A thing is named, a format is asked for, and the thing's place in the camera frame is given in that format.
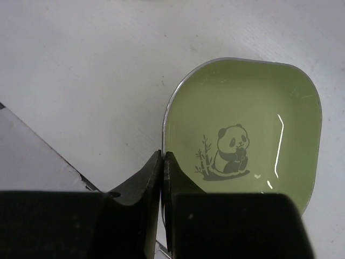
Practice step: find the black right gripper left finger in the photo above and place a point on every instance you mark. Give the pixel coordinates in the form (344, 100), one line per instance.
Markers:
(121, 223)

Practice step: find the green square panda plate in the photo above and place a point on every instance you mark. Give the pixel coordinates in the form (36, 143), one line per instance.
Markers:
(246, 126)

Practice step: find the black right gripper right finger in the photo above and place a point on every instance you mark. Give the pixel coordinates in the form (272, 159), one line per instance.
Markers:
(229, 225)

